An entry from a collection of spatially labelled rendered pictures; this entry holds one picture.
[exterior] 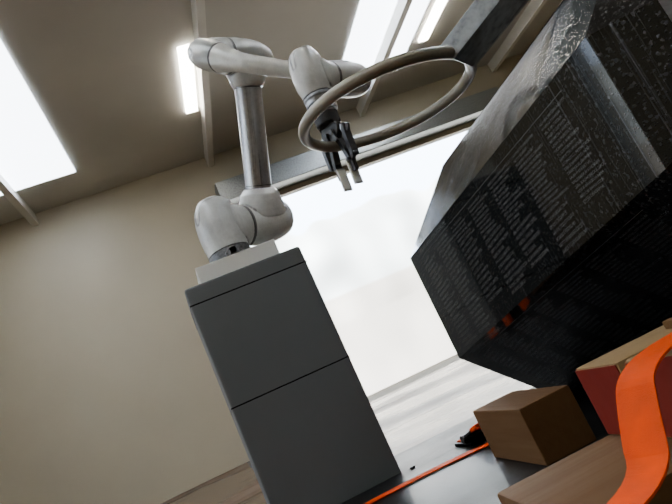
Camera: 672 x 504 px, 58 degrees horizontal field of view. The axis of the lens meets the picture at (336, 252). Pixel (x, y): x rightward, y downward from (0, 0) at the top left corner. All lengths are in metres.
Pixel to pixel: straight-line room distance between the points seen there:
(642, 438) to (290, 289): 1.46
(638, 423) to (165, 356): 7.58
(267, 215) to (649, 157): 1.51
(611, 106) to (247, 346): 1.28
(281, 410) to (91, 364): 6.39
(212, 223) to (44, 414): 6.30
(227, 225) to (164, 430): 6.00
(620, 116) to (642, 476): 0.61
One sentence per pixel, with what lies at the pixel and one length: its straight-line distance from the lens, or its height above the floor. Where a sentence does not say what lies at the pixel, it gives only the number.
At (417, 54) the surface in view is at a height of 0.90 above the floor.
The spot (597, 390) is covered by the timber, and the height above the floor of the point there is 0.17.
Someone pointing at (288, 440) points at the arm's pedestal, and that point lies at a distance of 1.92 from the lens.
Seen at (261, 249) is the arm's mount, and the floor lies 0.85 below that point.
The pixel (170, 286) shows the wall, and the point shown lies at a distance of 8.24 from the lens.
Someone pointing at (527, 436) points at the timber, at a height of 0.08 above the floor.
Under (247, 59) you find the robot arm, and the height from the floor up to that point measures 1.39.
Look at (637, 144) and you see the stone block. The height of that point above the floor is 0.47.
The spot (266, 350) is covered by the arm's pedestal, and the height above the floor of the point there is 0.52.
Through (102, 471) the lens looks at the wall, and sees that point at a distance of 8.10.
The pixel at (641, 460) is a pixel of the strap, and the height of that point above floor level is 0.14.
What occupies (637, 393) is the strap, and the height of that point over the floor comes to 0.19.
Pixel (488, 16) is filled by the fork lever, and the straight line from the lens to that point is 1.48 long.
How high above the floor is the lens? 0.32
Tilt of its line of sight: 12 degrees up
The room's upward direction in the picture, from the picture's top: 25 degrees counter-clockwise
